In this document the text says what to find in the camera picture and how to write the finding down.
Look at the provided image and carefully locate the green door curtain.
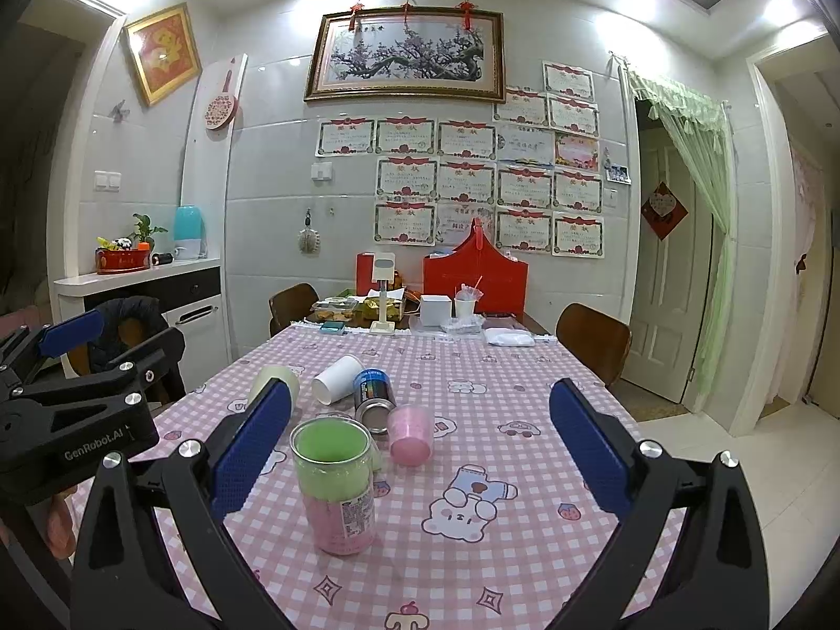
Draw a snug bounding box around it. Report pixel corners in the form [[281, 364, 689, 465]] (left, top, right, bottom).
[[620, 56, 736, 395]]

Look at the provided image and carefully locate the pink checkered tablecloth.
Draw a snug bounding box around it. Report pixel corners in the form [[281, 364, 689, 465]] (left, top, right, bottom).
[[66, 321, 690, 630]]

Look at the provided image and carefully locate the group of award certificates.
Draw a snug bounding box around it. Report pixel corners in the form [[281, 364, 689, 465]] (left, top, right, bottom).
[[315, 60, 606, 258]]

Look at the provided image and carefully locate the small red box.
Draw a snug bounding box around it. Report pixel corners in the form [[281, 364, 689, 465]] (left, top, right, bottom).
[[355, 253, 398, 296]]

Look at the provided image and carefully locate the red gift bag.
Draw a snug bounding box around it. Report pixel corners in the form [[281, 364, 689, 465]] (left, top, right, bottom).
[[422, 215, 529, 316]]

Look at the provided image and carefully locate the white paper cup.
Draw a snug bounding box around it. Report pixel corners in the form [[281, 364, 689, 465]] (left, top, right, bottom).
[[311, 354, 365, 404]]

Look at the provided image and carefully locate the white cup with straws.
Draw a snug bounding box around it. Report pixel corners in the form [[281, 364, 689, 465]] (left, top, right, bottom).
[[454, 282, 483, 322]]

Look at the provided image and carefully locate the dark jacket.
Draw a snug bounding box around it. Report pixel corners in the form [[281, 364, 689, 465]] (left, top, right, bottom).
[[79, 297, 188, 408]]

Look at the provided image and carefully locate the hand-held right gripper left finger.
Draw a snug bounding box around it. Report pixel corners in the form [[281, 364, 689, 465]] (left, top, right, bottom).
[[69, 379, 293, 630]]

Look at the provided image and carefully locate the person's left hand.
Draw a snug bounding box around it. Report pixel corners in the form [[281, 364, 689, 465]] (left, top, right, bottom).
[[0, 486, 78, 562]]

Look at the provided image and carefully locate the clear plastic bag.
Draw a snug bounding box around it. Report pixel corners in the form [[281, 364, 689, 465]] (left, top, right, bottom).
[[441, 316, 487, 341]]

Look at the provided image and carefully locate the white square box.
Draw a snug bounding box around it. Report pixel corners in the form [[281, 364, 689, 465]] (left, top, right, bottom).
[[419, 294, 454, 329]]

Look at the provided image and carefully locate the white desk stand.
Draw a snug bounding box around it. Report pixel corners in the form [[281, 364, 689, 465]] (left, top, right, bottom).
[[369, 259, 396, 332]]

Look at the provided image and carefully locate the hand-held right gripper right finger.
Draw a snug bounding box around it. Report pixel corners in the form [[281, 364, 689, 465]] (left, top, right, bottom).
[[548, 377, 774, 630]]

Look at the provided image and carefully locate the small gold framed picture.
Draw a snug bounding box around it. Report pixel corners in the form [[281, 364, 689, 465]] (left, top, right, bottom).
[[123, 3, 202, 108]]

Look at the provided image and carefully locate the metal tin can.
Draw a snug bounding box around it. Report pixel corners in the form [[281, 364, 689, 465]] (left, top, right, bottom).
[[353, 367, 397, 435]]

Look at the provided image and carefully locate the translucent plastic cup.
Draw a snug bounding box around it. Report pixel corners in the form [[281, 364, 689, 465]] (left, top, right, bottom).
[[248, 365, 301, 411]]

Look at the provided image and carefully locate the potted green plant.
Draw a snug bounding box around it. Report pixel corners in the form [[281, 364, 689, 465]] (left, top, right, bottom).
[[129, 213, 159, 254]]

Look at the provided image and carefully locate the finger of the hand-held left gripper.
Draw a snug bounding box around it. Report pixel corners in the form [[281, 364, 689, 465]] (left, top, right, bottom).
[[13, 326, 186, 408], [0, 310, 107, 401]]

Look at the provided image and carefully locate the brown wooden chair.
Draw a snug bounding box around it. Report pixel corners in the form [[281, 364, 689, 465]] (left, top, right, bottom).
[[268, 282, 320, 339], [555, 302, 633, 388]]

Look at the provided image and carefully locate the white black cabinet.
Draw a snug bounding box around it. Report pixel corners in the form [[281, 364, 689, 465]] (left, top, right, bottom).
[[54, 257, 223, 401]]

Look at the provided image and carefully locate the pink plastic cup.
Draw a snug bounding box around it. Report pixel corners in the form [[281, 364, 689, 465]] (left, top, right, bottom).
[[386, 403, 435, 468]]

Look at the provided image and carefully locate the clear cup with green inside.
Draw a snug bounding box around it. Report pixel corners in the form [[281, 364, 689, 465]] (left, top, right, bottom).
[[289, 415, 376, 558]]

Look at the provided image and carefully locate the large framed blossom painting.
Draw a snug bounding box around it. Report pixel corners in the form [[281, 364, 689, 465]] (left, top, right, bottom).
[[303, 9, 508, 104]]

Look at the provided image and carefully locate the red diamond door decoration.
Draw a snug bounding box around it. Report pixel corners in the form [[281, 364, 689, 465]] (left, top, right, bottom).
[[641, 182, 689, 240]]

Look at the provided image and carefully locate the blue white humidifier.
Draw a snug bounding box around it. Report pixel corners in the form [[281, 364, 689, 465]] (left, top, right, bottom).
[[174, 205, 207, 260]]

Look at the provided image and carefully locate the gold box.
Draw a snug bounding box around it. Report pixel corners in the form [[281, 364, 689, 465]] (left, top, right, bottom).
[[364, 295, 404, 322]]

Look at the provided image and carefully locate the red tin box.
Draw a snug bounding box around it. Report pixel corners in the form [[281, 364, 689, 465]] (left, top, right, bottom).
[[95, 246, 152, 275]]

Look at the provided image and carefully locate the clear food container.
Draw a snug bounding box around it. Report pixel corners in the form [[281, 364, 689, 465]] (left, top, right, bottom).
[[311, 297, 361, 322]]

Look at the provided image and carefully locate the red round wall ornament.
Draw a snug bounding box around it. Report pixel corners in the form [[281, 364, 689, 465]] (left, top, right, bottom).
[[205, 69, 238, 131]]

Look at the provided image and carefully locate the white panel door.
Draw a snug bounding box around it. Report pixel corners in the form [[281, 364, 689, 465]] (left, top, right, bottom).
[[620, 124, 713, 404]]

